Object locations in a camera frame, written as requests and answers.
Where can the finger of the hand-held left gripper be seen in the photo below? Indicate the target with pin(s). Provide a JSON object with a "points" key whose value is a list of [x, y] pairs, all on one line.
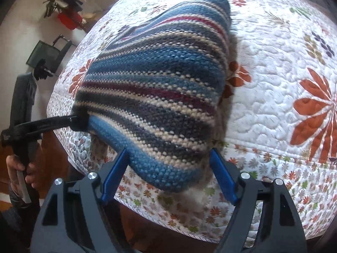
{"points": [[58, 123]]}

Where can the floral quilted bed cover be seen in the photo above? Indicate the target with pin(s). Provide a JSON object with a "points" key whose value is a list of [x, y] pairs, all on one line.
{"points": [[276, 97]]}

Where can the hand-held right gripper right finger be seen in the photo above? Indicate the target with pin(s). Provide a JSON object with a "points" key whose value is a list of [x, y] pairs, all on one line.
{"points": [[223, 175]]}

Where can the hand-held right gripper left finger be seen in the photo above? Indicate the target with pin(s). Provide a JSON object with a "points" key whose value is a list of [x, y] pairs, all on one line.
{"points": [[114, 175]]}

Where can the striped knit sweater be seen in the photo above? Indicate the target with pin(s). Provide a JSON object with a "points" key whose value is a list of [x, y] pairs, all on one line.
{"points": [[158, 84]]}

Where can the person's left hand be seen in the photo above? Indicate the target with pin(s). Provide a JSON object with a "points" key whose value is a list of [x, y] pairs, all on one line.
{"points": [[13, 166]]}

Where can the black chair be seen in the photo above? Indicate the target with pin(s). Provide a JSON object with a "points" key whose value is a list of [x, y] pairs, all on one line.
{"points": [[43, 54]]}

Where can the red container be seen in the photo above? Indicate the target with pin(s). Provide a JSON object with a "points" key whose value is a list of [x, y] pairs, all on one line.
{"points": [[69, 21]]}

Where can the person's left forearm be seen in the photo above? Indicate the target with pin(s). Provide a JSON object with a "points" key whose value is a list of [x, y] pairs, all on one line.
{"points": [[18, 200]]}

